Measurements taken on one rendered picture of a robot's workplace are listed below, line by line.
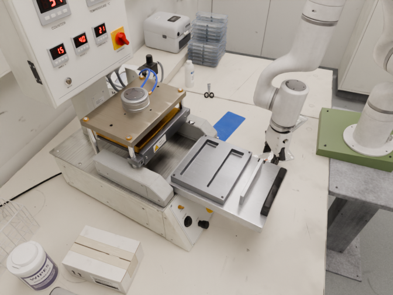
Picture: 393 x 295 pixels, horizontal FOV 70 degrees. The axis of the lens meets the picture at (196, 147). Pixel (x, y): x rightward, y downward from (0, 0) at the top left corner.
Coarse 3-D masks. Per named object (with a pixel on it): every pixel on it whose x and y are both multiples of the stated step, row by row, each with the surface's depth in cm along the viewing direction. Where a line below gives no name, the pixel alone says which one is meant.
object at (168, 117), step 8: (176, 112) 88; (168, 120) 85; (160, 128) 83; (104, 136) 83; (144, 136) 80; (152, 136) 80; (112, 144) 83; (120, 144) 81; (136, 144) 78; (144, 144) 78; (136, 152) 80
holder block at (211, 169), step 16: (208, 144) 89; (224, 144) 87; (192, 160) 84; (208, 160) 82; (224, 160) 83; (240, 160) 82; (176, 176) 78; (192, 176) 80; (208, 176) 78; (224, 176) 80; (208, 192) 74; (224, 192) 74
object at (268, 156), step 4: (268, 152) 109; (272, 152) 109; (288, 152) 110; (256, 156) 108; (260, 156) 108; (264, 156) 108; (268, 156) 108; (272, 156) 108; (276, 156) 108; (288, 156) 108; (292, 156) 108; (268, 160) 106
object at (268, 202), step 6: (282, 168) 78; (282, 174) 77; (276, 180) 75; (282, 180) 76; (276, 186) 74; (270, 192) 72; (276, 192) 73; (270, 198) 71; (264, 204) 70; (270, 204) 70; (264, 210) 71
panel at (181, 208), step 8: (176, 200) 82; (184, 200) 85; (176, 208) 82; (184, 208) 85; (192, 208) 88; (200, 208) 91; (176, 216) 82; (184, 216) 85; (192, 216) 88; (200, 216) 91; (208, 216) 95; (184, 224) 85; (192, 224) 88; (184, 232) 85; (192, 232) 88; (200, 232) 91; (192, 240) 88
